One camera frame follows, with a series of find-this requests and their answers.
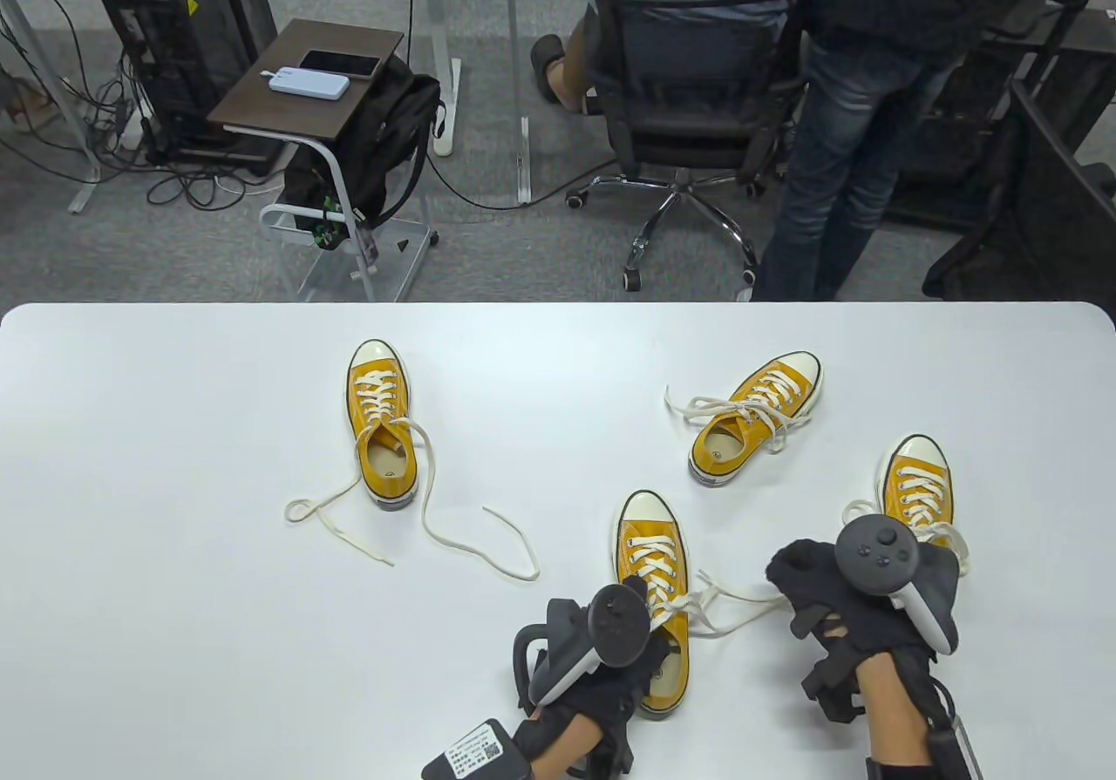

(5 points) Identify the person's right forearm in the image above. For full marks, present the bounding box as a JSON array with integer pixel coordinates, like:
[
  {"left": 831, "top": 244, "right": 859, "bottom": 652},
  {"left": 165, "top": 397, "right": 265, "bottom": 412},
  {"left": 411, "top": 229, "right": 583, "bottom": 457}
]
[{"left": 854, "top": 654, "right": 938, "bottom": 768}]

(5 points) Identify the tangle of black cables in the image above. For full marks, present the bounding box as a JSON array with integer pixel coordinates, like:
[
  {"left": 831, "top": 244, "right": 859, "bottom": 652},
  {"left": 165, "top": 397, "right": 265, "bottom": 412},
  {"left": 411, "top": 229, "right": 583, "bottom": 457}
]
[{"left": 0, "top": 0, "right": 262, "bottom": 210}]

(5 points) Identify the brown side table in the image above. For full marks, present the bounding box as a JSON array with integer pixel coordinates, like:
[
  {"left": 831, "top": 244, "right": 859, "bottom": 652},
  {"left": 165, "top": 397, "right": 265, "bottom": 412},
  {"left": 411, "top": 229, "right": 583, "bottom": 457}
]
[{"left": 208, "top": 18, "right": 439, "bottom": 303}]

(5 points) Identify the black desk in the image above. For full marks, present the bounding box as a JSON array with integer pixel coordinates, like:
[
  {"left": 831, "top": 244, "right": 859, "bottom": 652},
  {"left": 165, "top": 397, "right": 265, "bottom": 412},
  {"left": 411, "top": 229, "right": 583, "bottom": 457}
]
[{"left": 946, "top": 0, "right": 1116, "bottom": 171}]

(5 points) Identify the black mesh chair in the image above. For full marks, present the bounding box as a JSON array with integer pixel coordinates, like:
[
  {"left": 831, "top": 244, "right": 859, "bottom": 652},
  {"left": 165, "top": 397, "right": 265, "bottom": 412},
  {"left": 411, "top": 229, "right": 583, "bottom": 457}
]
[{"left": 922, "top": 78, "right": 1116, "bottom": 303}]

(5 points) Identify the green backpack charm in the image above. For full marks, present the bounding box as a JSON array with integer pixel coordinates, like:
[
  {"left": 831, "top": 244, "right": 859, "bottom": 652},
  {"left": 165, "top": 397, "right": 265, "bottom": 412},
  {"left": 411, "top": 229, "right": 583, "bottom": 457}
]
[{"left": 312, "top": 194, "right": 343, "bottom": 251}]

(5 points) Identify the person's left hand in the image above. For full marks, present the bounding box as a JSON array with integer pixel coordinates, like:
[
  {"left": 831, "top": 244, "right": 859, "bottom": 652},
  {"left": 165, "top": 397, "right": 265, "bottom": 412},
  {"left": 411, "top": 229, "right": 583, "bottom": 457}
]
[{"left": 511, "top": 577, "right": 672, "bottom": 778}]

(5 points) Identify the black computer tower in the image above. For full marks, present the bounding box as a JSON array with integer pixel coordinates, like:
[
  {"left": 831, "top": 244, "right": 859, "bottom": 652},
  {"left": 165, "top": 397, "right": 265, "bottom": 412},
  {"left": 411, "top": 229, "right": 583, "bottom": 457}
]
[
  {"left": 94, "top": 0, "right": 278, "bottom": 164},
  {"left": 881, "top": 31, "right": 1021, "bottom": 227}
]

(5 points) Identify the light blue power bank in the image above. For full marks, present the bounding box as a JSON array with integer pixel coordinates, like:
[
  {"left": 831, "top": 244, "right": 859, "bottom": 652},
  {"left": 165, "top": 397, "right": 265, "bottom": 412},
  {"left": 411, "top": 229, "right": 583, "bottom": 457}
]
[{"left": 267, "top": 66, "right": 351, "bottom": 103}]

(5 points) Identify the grey hand controller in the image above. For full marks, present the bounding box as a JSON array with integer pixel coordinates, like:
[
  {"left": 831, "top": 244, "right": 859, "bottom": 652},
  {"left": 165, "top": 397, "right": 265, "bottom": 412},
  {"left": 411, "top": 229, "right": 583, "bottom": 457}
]
[
  {"left": 834, "top": 514, "right": 961, "bottom": 657},
  {"left": 512, "top": 584, "right": 651, "bottom": 713}
]

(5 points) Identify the person's right hand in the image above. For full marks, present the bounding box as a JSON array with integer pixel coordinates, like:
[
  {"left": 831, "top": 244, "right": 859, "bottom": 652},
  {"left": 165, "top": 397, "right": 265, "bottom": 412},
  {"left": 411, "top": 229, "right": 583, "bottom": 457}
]
[{"left": 766, "top": 539, "right": 941, "bottom": 724}]

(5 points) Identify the white desk leg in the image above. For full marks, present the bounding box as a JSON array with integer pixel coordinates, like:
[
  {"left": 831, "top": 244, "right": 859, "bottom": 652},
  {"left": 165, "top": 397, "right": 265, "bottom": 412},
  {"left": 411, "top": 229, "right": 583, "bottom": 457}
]
[
  {"left": 410, "top": 0, "right": 463, "bottom": 158},
  {"left": 504, "top": 0, "right": 533, "bottom": 206},
  {"left": 0, "top": 0, "right": 104, "bottom": 214}
]

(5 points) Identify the person's left forearm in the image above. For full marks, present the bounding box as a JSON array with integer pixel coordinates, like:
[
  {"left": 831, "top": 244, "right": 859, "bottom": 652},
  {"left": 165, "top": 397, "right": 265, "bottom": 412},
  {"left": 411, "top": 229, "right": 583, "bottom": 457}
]
[{"left": 527, "top": 715, "right": 607, "bottom": 780}]

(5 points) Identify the black floor cable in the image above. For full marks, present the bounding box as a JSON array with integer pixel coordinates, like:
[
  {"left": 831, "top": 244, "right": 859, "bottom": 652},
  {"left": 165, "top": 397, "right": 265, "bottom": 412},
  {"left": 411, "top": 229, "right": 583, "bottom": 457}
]
[{"left": 425, "top": 139, "right": 622, "bottom": 210}]

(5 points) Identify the black office chair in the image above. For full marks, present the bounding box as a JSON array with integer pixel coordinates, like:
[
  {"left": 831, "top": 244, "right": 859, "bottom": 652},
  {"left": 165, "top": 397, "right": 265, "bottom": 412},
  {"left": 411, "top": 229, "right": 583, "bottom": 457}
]
[{"left": 565, "top": 0, "right": 827, "bottom": 293}]

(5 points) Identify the black backpack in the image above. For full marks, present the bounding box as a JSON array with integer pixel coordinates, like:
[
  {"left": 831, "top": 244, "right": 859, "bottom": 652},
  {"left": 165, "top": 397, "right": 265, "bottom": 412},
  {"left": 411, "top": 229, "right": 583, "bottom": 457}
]
[{"left": 282, "top": 55, "right": 447, "bottom": 251}]

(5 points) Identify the black smartphone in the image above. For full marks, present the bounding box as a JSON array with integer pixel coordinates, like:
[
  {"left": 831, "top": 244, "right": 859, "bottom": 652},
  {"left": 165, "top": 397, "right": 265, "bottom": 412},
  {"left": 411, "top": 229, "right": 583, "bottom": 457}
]
[{"left": 298, "top": 49, "right": 383, "bottom": 78}]

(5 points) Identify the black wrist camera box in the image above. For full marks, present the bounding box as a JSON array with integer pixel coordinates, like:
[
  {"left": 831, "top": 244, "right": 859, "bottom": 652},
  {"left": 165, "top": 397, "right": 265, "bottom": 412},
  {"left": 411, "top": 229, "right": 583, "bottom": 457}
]
[
  {"left": 421, "top": 719, "right": 533, "bottom": 780},
  {"left": 929, "top": 710, "right": 986, "bottom": 780}
]

